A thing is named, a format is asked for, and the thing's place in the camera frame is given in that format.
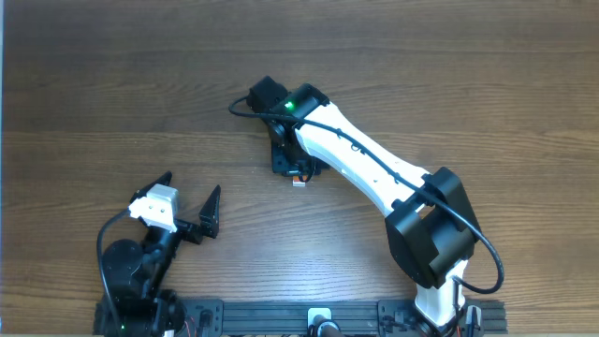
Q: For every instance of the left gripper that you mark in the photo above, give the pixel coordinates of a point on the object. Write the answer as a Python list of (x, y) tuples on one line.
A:
[(191, 232)]

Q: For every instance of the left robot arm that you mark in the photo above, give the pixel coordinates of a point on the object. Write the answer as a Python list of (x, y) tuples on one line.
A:
[(121, 269)]

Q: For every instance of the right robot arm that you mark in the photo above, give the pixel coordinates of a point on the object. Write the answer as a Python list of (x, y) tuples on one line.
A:
[(355, 154)]

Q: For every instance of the white cube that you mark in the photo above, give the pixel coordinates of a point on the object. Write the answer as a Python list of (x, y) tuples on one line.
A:
[(299, 183)]

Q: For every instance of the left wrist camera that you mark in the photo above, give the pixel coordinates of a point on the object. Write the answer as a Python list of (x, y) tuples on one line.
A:
[(154, 208)]

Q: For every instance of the mounting rail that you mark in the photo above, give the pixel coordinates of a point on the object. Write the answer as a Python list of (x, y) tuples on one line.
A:
[(271, 318)]

